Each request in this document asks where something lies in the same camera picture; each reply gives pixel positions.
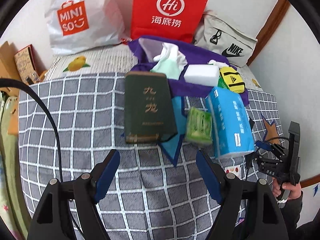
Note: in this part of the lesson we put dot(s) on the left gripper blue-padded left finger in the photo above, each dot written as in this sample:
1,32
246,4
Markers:
53,219

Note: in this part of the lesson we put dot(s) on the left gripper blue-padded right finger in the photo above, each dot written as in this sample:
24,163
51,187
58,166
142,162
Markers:
248,210

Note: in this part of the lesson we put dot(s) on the small green tissue pack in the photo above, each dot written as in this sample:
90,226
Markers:
199,127

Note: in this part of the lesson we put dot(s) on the yellow black striped sock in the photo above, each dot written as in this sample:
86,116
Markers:
232,79

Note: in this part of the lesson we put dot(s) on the green wet wipes packet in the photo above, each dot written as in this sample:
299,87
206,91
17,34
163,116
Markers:
222,84

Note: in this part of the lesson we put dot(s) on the white sponge block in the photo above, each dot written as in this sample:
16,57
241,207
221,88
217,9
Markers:
202,74

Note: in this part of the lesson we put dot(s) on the pale green pouch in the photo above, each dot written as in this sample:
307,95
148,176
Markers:
171,71

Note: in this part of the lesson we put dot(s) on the white cloth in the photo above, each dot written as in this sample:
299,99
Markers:
171,54

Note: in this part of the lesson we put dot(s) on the person's right hand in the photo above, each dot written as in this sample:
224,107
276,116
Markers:
294,190

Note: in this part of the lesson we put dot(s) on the floral bedding pile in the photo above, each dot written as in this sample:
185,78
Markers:
14,212

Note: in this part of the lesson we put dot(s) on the blue tissue pack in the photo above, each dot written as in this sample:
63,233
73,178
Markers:
232,134

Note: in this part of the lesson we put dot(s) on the grey checked blanket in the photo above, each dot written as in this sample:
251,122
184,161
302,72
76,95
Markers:
157,192

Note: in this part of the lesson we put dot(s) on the purple towel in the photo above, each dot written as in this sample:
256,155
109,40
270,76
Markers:
147,47

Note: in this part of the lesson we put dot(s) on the dark green tin box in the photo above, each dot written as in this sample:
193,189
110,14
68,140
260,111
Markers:
148,111

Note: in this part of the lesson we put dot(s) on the beige Nike bag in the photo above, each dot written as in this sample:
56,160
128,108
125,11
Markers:
224,38

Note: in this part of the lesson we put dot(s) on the cardboard box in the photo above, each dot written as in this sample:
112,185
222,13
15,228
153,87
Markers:
8,67

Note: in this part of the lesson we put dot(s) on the brown decorated box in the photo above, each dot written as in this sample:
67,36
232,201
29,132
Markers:
26,66

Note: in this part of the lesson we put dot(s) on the white parrot print sheet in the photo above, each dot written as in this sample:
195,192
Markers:
104,74

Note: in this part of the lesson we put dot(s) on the red Haidilao paper bag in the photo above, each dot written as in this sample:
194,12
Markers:
173,19

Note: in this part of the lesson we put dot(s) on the white Miniso plastic bag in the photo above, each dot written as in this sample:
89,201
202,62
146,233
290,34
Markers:
79,25

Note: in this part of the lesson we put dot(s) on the brown wooden door frame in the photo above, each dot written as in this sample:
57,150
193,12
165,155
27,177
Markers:
272,23

